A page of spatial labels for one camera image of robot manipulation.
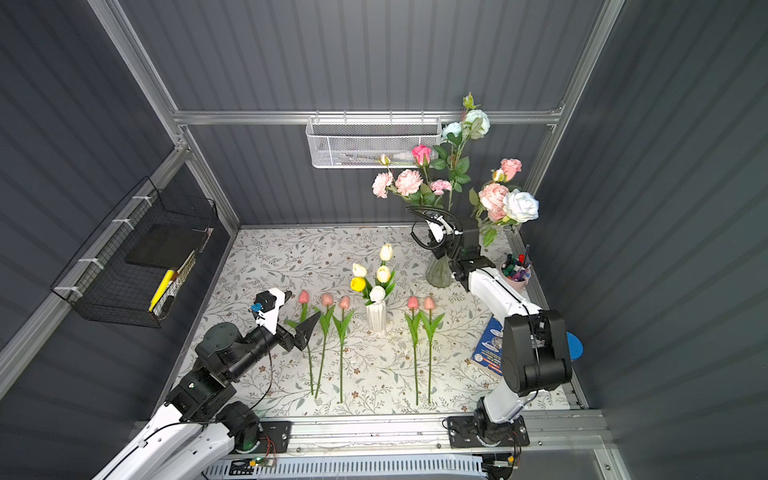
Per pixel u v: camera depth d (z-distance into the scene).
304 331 0.61
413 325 0.93
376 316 0.83
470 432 0.74
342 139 0.99
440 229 0.76
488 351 0.85
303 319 0.63
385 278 0.68
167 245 0.78
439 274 0.98
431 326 0.93
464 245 0.68
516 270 0.91
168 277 0.73
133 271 0.72
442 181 0.85
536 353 0.45
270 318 0.57
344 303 0.96
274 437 0.74
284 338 0.59
